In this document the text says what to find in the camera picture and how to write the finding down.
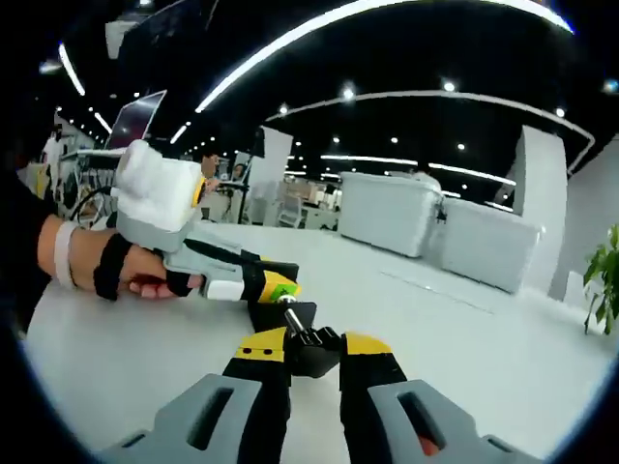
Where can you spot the person's left hand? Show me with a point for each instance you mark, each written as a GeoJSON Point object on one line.
{"type": "Point", "coordinates": [140, 266]}

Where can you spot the large dark monitor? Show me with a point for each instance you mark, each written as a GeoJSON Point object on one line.
{"type": "Point", "coordinates": [164, 19]}

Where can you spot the open laptop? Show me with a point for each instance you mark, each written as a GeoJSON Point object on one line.
{"type": "Point", "coordinates": [135, 121]}

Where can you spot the white chair back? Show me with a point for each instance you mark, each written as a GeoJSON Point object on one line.
{"type": "Point", "coordinates": [575, 285]}

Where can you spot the white storage bin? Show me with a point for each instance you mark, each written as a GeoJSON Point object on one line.
{"type": "Point", "coordinates": [483, 246]}
{"type": "Point", "coordinates": [387, 217]}

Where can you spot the curved ceiling light strip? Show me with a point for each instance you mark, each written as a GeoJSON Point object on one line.
{"type": "Point", "coordinates": [204, 104]}

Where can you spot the potted green plant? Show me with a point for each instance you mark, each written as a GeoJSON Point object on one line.
{"type": "Point", "coordinates": [602, 270]}

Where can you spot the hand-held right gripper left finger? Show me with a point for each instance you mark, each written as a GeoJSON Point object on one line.
{"type": "Point", "coordinates": [169, 430]}

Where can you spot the white office chair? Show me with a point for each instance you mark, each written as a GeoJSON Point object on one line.
{"type": "Point", "coordinates": [290, 212]}

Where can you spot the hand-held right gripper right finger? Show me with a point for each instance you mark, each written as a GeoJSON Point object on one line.
{"type": "Point", "coordinates": [464, 435]}

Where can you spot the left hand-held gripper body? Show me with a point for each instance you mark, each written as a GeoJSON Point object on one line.
{"type": "Point", "coordinates": [155, 193]}

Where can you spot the black pad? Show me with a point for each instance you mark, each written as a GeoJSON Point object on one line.
{"type": "Point", "coordinates": [314, 357]}

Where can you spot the white square pillar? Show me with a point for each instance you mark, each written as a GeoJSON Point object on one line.
{"type": "Point", "coordinates": [541, 193]}

